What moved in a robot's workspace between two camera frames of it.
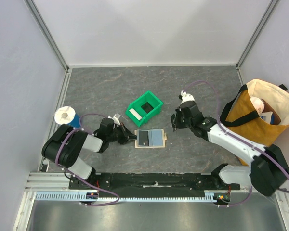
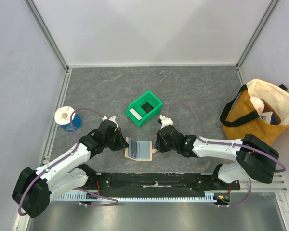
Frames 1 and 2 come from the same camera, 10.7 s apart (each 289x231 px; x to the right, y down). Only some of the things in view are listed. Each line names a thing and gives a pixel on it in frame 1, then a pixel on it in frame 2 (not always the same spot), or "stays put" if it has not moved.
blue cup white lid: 67,115 stays put
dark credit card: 143,138 → 133,148
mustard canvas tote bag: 261,111 stays put
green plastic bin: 147,107 stays put
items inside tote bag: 265,111 stays put
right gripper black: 180,117 → 160,142
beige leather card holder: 150,138 → 144,150
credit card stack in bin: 136,114 stays put
